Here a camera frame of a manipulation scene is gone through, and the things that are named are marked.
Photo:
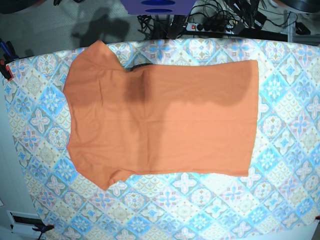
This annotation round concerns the orange T-shirt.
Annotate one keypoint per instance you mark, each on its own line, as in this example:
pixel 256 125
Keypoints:
pixel 159 119

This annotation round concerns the white power strip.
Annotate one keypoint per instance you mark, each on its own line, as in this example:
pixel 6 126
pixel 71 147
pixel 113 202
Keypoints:
pixel 208 28

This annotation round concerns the blue plastic box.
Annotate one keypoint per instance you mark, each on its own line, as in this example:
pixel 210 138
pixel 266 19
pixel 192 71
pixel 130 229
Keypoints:
pixel 158 7

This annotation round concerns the black power adapter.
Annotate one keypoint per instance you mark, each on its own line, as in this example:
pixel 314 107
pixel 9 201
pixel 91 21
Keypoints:
pixel 259 20

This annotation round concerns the patterned blue tablecloth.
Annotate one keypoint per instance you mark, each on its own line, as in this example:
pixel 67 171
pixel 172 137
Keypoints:
pixel 281 191

